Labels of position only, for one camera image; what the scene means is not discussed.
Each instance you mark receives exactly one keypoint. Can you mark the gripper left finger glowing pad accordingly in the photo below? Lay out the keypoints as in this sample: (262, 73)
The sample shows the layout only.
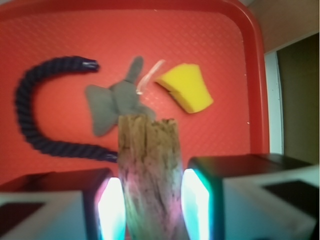
(70, 205)

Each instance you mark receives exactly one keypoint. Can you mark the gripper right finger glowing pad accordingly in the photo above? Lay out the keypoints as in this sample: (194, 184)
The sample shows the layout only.
(251, 197)

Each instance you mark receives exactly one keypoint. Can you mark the brown wood chip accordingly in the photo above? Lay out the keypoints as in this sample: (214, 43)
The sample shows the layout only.
(150, 169)

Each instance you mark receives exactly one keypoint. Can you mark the grey plush bunny toy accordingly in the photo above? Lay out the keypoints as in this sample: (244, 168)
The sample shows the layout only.
(120, 99)

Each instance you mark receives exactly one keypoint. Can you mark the yellow sponge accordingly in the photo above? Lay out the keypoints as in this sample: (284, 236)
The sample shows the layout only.
(186, 85)

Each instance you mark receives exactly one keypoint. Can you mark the red plastic tray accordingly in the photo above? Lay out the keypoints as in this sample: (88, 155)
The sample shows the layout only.
(222, 37)

